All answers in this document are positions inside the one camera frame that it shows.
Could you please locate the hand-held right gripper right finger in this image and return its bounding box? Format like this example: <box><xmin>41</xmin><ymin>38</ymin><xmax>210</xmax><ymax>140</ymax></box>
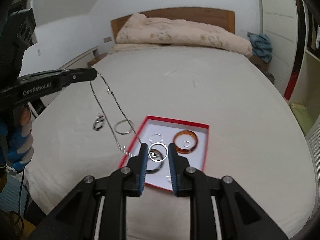
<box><xmin>168</xmin><ymin>142</ymin><xmax>288</xmax><ymax>240</ymax></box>

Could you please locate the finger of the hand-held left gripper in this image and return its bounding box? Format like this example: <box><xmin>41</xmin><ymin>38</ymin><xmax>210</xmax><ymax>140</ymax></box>
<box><xmin>59</xmin><ymin>67</ymin><xmax>97</xmax><ymax>88</ymax></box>

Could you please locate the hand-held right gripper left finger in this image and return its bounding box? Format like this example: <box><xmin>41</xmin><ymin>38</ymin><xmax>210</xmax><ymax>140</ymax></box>
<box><xmin>29</xmin><ymin>143</ymin><xmax>148</xmax><ymax>240</ymax></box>

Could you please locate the dark olive bangle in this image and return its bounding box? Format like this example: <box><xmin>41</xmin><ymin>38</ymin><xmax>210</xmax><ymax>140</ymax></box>
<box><xmin>146</xmin><ymin>152</ymin><xmax>166</xmax><ymax>174</ymax></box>

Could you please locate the amber bangle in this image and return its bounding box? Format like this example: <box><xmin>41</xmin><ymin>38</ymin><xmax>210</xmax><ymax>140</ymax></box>
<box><xmin>173</xmin><ymin>130</ymin><xmax>200</xmax><ymax>154</ymax></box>

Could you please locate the silver crystal bracelet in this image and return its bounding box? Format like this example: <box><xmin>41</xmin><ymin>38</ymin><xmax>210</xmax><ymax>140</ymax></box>
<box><xmin>149</xmin><ymin>133</ymin><xmax>163</xmax><ymax>144</ymax></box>

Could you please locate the red shallow box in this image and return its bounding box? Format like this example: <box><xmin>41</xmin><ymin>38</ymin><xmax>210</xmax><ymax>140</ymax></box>
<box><xmin>117</xmin><ymin>115</ymin><xmax>210</xmax><ymax>192</ymax></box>

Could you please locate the silver chain necklace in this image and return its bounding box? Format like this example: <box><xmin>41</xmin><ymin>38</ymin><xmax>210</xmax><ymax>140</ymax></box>
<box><xmin>89</xmin><ymin>70</ymin><xmax>142</xmax><ymax>157</ymax></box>

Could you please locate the person's left hand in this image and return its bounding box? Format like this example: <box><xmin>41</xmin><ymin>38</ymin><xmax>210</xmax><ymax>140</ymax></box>
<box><xmin>5</xmin><ymin>105</ymin><xmax>35</xmax><ymax>174</ymax></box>

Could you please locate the wooden nightstand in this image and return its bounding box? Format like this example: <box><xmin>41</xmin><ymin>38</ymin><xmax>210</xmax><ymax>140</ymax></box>
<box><xmin>87</xmin><ymin>53</ymin><xmax>109</xmax><ymax>67</ymax></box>

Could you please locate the thin silver bangle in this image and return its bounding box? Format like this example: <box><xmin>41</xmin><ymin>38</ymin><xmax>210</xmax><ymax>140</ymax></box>
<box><xmin>114</xmin><ymin>119</ymin><xmax>132</xmax><ymax>135</ymax></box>

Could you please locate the cream pillow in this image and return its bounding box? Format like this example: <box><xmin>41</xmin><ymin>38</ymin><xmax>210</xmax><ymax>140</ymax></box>
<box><xmin>109</xmin><ymin>43</ymin><xmax>163</xmax><ymax>53</ymax></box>

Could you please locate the bed with white sheet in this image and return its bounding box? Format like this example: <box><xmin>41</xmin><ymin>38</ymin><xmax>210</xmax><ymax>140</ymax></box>
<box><xmin>24</xmin><ymin>47</ymin><xmax>315</xmax><ymax>240</ymax></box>

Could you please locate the blue storage bin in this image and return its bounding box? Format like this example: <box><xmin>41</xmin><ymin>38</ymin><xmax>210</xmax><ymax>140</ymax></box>
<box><xmin>5</xmin><ymin>174</ymin><xmax>25</xmax><ymax>203</ymax></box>

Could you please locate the beige floral duvet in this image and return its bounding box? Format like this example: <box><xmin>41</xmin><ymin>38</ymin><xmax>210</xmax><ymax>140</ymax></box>
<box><xmin>115</xmin><ymin>13</ymin><xmax>253</xmax><ymax>57</ymax></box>

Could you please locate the wooden headboard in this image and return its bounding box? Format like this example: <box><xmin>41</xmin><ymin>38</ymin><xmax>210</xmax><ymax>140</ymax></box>
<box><xmin>111</xmin><ymin>7</ymin><xmax>236</xmax><ymax>43</ymax></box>

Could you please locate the green cushion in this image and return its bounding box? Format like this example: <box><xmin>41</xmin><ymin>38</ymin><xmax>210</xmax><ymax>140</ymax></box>
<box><xmin>290</xmin><ymin>102</ymin><xmax>313</xmax><ymax>135</ymax></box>

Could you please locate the red upright object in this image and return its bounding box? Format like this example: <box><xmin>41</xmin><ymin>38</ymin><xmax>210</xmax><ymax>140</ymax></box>
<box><xmin>284</xmin><ymin>72</ymin><xmax>299</xmax><ymax>99</ymax></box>

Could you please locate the blue crumpled cloth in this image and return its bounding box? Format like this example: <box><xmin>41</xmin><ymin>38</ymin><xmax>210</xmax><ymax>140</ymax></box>
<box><xmin>249</xmin><ymin>33</ymin><xmax>273</xmax><ymax>63</ymax></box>

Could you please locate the white wardrobe door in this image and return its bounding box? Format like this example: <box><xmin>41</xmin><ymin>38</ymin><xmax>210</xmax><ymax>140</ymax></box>
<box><xmin>257</xmin><ymin>0</ymin><xmax>304</xmax><ymax>98</ymax></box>

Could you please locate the open closet shelving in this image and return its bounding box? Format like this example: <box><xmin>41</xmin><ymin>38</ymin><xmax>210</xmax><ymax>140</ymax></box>
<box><xmin>295</xmin><ymin>0</ymin><xmax>320</xmax><ymax>140</ymax></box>

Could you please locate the black and white beaded bracelet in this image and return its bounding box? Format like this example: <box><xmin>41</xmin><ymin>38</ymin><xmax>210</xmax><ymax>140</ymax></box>
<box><xmin>92</xmin><ymin>114</ymin><xmax>106</xmax><ymax>131</ymax></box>

